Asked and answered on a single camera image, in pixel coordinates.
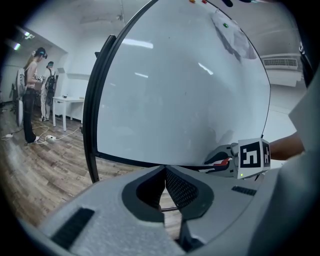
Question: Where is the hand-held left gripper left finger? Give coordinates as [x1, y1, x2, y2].
[37, 164, 186, 256]

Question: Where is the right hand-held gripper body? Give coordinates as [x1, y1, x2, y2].
[230, 137, 273, 180]

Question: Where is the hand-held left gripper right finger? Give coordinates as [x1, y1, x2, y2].
[163, 164, 263, 253]

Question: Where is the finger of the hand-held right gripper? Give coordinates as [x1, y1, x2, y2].
[198, 163, 238, 179]
[203, 143, 236, 166]

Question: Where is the person's right forearm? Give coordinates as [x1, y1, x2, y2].
[268, 131, 306, 161]

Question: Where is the black thin metal pole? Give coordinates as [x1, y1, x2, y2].
[82, 34, 117, 185]

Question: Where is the large whiteboard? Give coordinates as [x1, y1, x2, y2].
[82, 0, 273, 185]

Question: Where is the white air conditioner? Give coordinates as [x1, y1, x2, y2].
[259, 53, 305, 88]

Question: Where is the crumpled white paper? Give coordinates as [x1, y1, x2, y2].
[211, 8, 259, 63]

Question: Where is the person's black shirt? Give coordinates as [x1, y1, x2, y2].
[296, 0, 317, 89]

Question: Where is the white desk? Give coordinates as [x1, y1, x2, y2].
[51, 95, 85, 133]

